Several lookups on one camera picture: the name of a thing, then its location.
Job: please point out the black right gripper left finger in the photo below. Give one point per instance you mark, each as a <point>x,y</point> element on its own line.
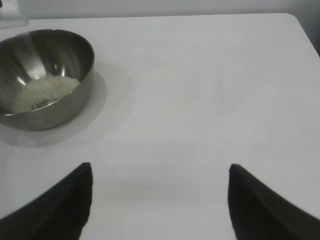
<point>50,212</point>

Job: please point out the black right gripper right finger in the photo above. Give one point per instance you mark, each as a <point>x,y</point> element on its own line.
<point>262,215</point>

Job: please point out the white rice grains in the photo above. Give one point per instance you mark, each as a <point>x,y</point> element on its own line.
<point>47,92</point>

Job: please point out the translucent plastic measuring cup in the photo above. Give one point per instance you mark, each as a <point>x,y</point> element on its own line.
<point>12,13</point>

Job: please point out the stainless steel mixing bowl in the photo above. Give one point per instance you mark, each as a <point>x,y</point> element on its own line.
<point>75,105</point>

